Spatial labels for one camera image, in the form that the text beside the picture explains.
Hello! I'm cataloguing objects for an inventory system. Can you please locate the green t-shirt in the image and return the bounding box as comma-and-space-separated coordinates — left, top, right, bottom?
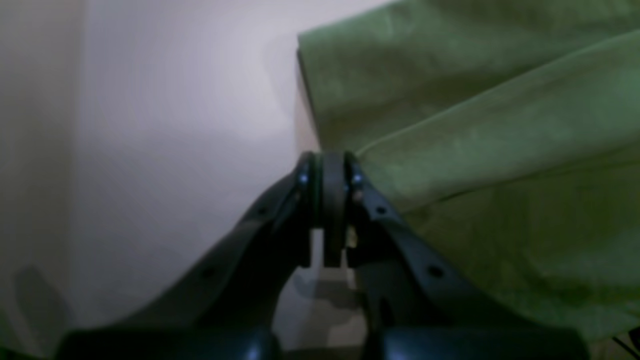
298, 0, 640, 341

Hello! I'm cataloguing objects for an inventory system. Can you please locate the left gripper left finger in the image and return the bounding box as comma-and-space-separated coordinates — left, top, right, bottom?
55, 152, 322, 360

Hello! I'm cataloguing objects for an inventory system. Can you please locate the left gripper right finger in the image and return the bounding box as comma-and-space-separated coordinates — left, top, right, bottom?
321, 152, 589, 360

